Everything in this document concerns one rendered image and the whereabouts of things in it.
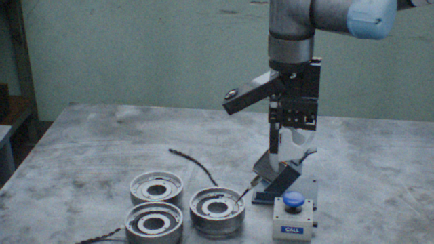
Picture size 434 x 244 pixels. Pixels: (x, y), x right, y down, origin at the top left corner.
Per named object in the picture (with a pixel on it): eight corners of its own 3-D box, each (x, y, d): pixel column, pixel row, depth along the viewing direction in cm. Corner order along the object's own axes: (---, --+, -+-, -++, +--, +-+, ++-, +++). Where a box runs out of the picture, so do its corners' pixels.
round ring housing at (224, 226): (242, 239, 114) (242, 221, 112) (185, 234, 115) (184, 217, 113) (247, 206, 123) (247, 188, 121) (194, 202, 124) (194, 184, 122)
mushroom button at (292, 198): (281, 224, 114) (282, 200, 111) (282, 211, 117) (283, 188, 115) (303, 225, 113) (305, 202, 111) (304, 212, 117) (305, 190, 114)
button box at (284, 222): (272, 239, 113) (272, 217, 111) (274, 216, 120) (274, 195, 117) (317, 242, 112) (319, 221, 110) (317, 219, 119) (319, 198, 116)
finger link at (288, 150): (302, 181, 108) (305, 132, 105) (268, 178, 109) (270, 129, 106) (302, 173, 111) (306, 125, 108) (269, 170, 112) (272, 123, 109)
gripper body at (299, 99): (315, 135, 104) (320, 68, 99) (264, 131, 106) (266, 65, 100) (317, 115, 111) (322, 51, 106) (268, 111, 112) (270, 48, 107)
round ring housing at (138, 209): (185, 219, 119) (184, 201, 117) (180, 255, 110) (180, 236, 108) (130, 218, 119) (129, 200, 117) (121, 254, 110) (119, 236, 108)
